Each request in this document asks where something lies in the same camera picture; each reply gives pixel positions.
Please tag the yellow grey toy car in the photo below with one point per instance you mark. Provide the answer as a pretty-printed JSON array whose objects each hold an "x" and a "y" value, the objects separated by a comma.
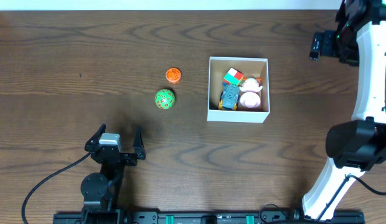
[{"x": 229, "y": 98}]

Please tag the white cardboard box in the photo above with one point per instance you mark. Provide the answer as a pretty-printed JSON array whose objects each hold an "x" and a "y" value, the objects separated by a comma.
[{"x": 250, "y": 67}]

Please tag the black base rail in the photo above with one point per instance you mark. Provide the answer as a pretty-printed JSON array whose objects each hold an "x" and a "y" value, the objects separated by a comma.
[{"x": 176, "y": 218}]

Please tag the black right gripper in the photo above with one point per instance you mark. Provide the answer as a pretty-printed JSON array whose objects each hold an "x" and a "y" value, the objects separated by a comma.
[{"x": 329, "y": 50}]

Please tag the orange round cap toy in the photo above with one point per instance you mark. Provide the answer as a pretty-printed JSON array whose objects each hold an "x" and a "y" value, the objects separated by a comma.
[{"x": 173, "y": 75}]

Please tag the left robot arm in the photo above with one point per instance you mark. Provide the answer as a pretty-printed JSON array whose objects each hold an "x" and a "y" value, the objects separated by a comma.
[{"x": 100, "y": 189}]

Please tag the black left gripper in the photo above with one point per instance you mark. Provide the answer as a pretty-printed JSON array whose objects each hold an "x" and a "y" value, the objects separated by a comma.
[{"x": 115, "y": 156}]

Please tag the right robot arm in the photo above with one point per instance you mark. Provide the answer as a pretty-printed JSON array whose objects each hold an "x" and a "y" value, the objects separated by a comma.
[{"x": 354, "y": 147}]

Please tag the green ball with red numbers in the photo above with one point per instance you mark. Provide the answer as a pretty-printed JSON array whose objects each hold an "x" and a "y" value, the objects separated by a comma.
[{"x": 165, "y": 99}]

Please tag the multicolour puzzle cube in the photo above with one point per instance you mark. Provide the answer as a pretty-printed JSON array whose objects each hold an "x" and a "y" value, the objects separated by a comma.
[{"x": 232, "y": 77}]

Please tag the pink white duck toy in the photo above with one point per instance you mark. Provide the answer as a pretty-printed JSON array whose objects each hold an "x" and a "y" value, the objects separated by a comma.
[{"x": 250, "y": 89}]

